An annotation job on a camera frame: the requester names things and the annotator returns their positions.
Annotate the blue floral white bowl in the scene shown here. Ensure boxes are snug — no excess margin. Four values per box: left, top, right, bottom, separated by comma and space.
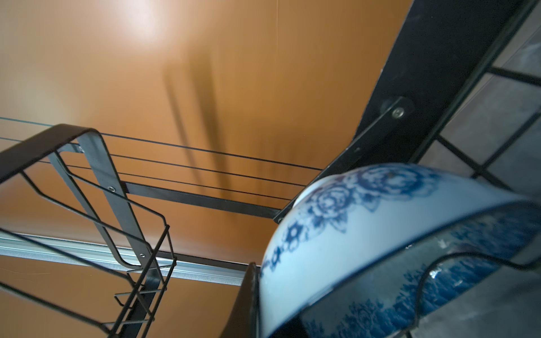
259, 163, 540, 337

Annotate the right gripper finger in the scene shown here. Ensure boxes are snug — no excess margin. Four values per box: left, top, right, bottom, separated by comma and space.
221, 262, 259, 338

